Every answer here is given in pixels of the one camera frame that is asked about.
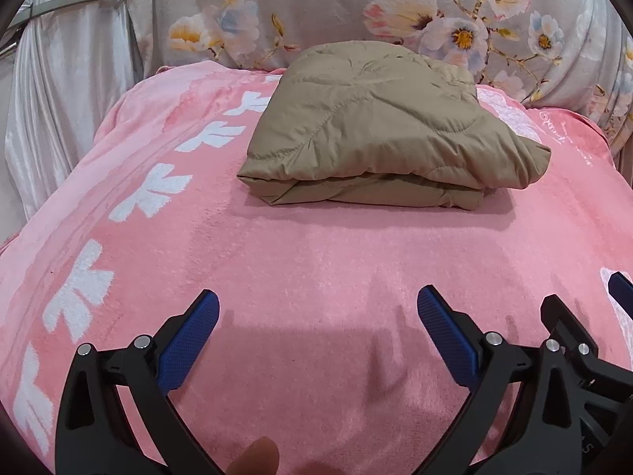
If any person's left hand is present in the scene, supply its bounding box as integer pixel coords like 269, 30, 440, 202
225, 436, 280, 475

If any white curtain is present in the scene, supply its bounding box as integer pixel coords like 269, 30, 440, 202
0, 0, 140, 244

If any curved metal rail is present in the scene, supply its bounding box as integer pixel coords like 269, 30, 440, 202
10, 0, 128, 27

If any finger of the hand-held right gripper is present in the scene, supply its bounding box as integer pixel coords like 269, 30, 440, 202
608, 270, 633, 318
540, 294, 602, 373

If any tan quilted jacket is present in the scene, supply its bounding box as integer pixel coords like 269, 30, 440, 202
236, 40, 553, 211

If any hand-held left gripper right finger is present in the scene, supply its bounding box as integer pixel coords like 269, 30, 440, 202
417, 284, 590, 475

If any pink blanket with white print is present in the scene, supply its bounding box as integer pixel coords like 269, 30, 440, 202
0, 62, 633, 475

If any grey floral quilt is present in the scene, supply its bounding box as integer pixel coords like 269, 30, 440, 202
126, 0, 633, 155

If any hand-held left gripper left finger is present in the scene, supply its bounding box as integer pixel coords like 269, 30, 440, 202
54, 288, 234, 475

